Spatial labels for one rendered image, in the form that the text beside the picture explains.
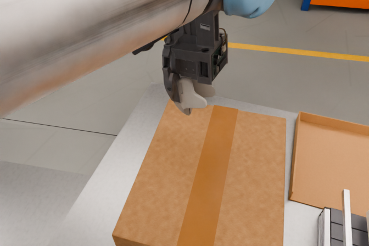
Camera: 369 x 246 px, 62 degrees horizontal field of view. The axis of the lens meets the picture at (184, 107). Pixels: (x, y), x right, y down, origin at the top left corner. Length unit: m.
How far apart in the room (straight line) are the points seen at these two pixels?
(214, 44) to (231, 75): 2.09
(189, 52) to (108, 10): 0.29
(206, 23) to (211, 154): 0.23
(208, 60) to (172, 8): 0.25
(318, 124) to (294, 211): 0.33
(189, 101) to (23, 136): 1.86
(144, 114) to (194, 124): 0.45
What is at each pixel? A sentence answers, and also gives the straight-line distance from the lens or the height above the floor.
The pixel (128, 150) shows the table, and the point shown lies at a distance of 0.93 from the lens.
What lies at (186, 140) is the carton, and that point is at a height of 1.12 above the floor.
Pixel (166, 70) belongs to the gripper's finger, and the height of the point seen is 1.27.
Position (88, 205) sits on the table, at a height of 0.83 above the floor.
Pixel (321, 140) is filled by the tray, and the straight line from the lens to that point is 1.03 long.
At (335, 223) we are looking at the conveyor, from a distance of 0.82.
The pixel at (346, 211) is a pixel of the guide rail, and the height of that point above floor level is 0.96.
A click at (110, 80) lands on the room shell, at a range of 2.52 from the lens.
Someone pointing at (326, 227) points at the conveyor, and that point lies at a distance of 0.81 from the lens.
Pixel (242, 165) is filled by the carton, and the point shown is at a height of 1.12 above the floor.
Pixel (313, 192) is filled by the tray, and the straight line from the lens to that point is 0.90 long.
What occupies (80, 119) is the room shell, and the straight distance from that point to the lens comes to 2.26.
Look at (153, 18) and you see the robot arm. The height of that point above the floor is 1.47.
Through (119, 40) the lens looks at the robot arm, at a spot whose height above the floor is 1.47.
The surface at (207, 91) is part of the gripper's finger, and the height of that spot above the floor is 1.20.
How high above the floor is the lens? 1.56
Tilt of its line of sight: 44 degrees down
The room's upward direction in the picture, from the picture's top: straight up
